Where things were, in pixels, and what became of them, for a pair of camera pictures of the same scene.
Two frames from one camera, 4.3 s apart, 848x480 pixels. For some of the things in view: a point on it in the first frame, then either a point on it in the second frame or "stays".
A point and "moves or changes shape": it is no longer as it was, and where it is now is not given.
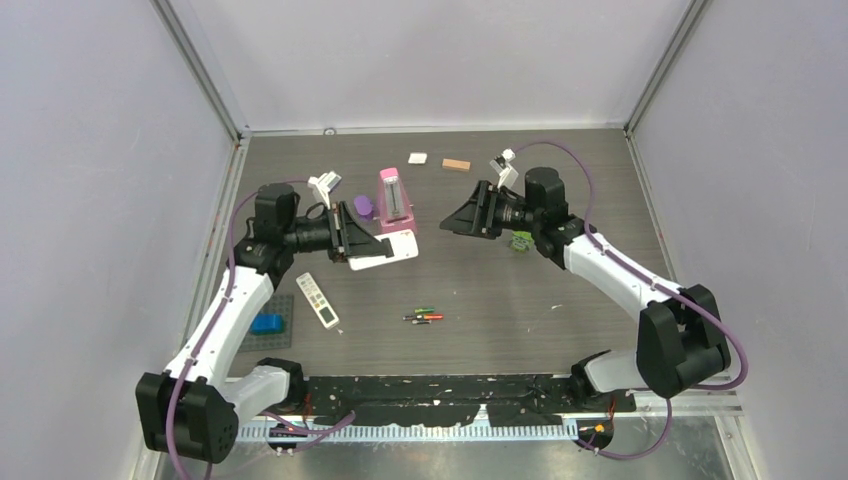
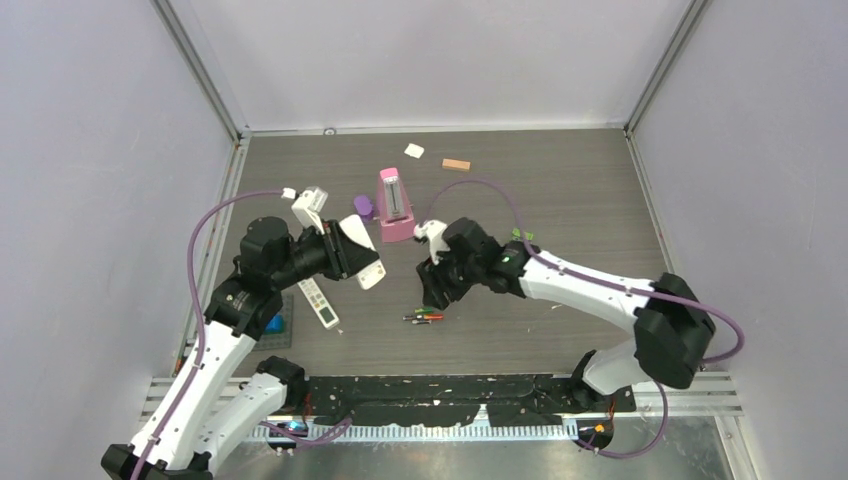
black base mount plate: x=390 y=400 stays
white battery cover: x=417 y=158 moves or changes shape
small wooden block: x=456 y=164 stays
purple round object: x=364 y=207 stays
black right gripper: x=478 y=216 -> x=436 y=284
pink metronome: x=394 y=208 stays
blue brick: x=267 y=324 stays
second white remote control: x=318 y=300 stays
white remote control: x=403 y=243 -> x=357 y=231
